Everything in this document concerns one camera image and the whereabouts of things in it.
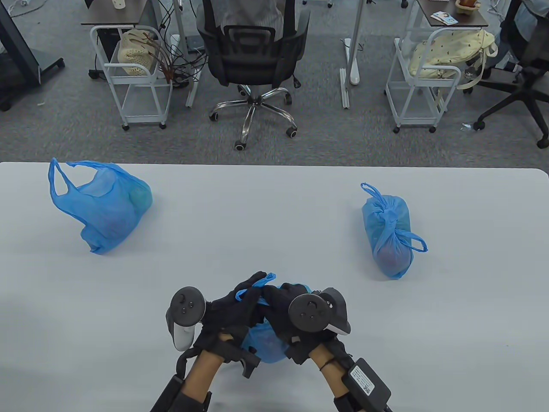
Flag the person's left hand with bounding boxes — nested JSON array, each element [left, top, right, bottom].
[[193, 271, 268, 379]]

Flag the pale yellow patterned bag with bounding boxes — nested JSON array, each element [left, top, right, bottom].
[[407, 29, 499, 90]]

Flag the person's right hand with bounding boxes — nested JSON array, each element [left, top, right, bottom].
[[262, 283, 353, 366]]

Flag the cream knitted bag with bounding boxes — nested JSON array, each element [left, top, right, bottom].
[[118, 29, 160, 79]]

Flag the black wheeled stand base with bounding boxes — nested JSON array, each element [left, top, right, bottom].
[[0, 0, 66, 112]]

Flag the person's left forearm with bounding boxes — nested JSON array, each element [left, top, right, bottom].
[[184, 350, 226, 412]]

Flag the tangle of cables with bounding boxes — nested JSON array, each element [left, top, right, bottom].
[[148, 0, 208, 88]]

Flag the brown topped desk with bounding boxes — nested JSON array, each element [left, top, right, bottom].
[[81, 0, 151, 26], [416, 0, 489, 28]]

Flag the black mesh office chair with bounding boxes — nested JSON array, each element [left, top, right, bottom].
[[196, 0, 311, 151]]

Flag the white metal trolley cart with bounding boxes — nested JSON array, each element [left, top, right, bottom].
[[385, 28, 462, 133], [90, 25, 173, 130]]

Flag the person's right forearm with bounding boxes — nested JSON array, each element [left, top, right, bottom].
[[309, 343, 351, 412]]

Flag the white desk leg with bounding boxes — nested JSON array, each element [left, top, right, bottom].
[[340, 0, 366, 109], [173, 0, 202, 108]]

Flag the black handheld controller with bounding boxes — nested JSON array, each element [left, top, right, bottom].
[[288, 288, 351, 336], [166, 287, 207, 351]]

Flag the blue plastic bag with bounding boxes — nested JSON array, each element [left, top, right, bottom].
[[361, 182, 428, 279], [48, 158, 153, 254], [235, 273, 311, 364]]

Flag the black forearm battery box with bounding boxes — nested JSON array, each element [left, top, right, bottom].
[[150, 373, 186, 412], [342, 358, 392, 411]]

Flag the black forearm strap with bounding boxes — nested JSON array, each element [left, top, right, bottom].
[[334, 393, 365, 412], [172, 388, 213, 412]]

